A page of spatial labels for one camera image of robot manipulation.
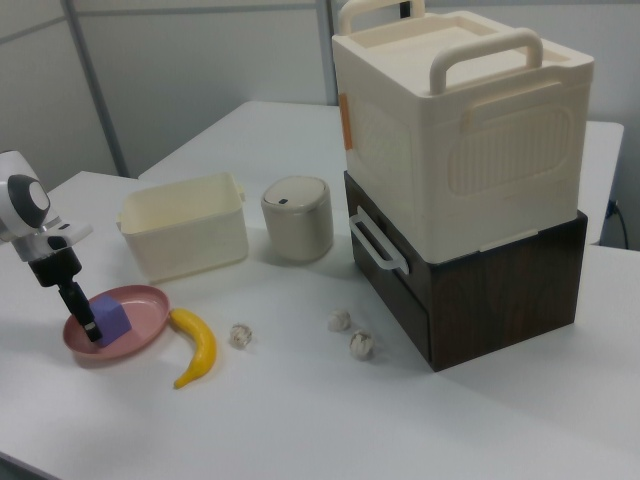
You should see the cream cabinet with handle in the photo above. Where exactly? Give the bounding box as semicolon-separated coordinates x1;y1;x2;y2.
332;0;596;264

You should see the pink plate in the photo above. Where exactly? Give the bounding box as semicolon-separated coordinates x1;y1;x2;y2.
62;283;172;370

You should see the small cream lidded trash can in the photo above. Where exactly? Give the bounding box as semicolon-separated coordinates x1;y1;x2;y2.
259;174;335;264

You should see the dark brown wooden drawer cabinet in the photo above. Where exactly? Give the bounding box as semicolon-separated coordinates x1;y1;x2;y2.
343;169;589;374

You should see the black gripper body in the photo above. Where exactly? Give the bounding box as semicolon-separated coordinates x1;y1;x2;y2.
27;246;84;290

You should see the purple cube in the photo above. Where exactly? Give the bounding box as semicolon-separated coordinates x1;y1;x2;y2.
85;294;134;348

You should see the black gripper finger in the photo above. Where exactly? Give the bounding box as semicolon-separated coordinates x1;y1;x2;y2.
56;279;103;344

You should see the crumpled white paper ball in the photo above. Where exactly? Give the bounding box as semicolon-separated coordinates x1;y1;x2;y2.
348;328;375;360
327;308;353;332
228;322;255;350

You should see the yellow banana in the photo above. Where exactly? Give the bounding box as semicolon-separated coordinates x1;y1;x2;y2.
169;307;219;390

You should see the cream open storage bin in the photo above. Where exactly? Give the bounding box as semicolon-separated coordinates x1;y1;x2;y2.
115;172;250;284

